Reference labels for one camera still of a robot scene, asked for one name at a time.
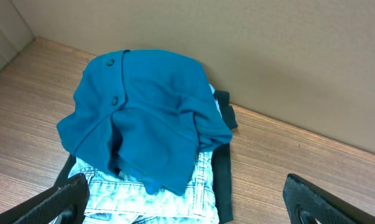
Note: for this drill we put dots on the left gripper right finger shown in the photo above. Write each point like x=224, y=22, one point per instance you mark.
x=307, y=203

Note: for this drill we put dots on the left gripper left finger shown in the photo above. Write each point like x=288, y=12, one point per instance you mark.
x=63, y=203

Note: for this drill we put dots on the blue shirt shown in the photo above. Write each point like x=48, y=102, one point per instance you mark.
x=171, y=87

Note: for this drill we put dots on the light blue folded jeans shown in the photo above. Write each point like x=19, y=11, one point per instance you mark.
x=128, y=199

